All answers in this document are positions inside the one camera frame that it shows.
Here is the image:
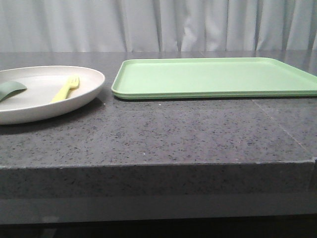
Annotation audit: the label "yellow plastic fork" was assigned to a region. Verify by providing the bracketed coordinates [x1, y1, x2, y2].
[50, 75, 80, 103]

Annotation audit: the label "beige round plate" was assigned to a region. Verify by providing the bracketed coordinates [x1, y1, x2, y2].
[0, 65, 105, 125]

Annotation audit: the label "light green serving tray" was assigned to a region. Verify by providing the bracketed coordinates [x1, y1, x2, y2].
[111, 58, 317, 100]

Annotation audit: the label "pale green plastic spoon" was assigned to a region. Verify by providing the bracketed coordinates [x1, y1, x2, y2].
[0, 81, 27, 100]

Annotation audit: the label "white pleated curtain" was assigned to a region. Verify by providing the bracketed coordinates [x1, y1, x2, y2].
[0, 0, 317, 53]

